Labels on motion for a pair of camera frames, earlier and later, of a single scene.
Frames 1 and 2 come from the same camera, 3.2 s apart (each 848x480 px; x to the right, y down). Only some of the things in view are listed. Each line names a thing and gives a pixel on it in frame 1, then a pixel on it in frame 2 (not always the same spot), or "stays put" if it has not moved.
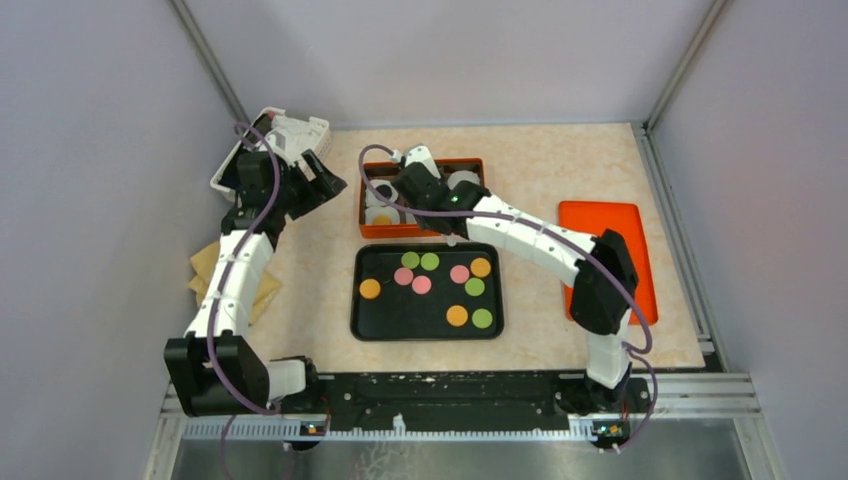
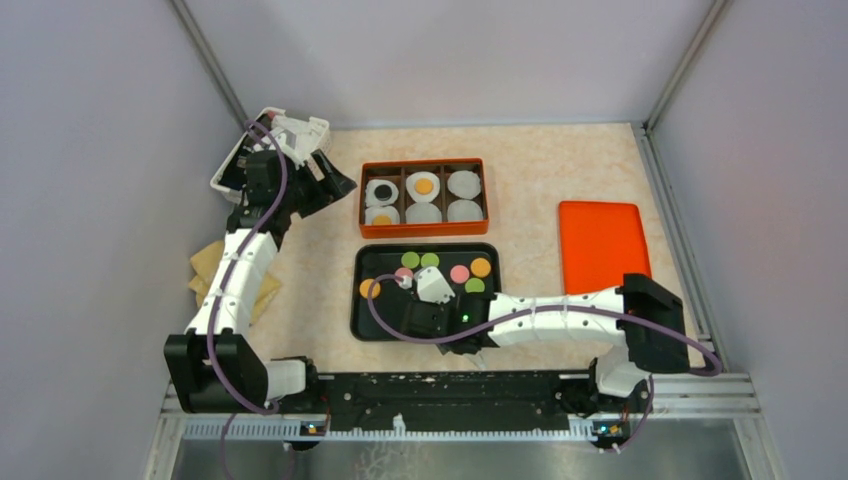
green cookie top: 429,261 stays put
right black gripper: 421,222 → 443,347
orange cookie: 382,219 stays put
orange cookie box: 385,213 stays put
